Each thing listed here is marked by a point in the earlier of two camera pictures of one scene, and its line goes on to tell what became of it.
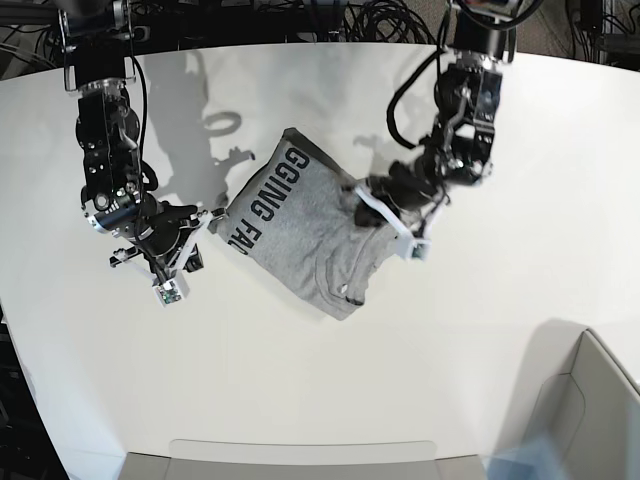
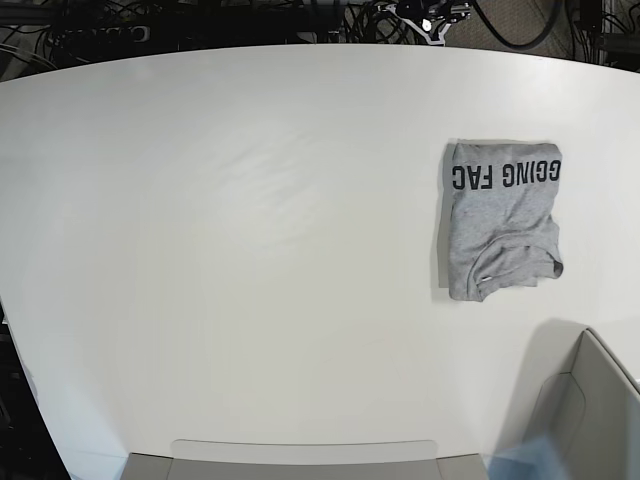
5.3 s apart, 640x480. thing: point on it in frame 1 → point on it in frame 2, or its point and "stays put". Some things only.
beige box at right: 582,404 stays put
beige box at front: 190,459 stays put
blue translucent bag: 534,460 stays put
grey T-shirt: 291,211 → 505,212
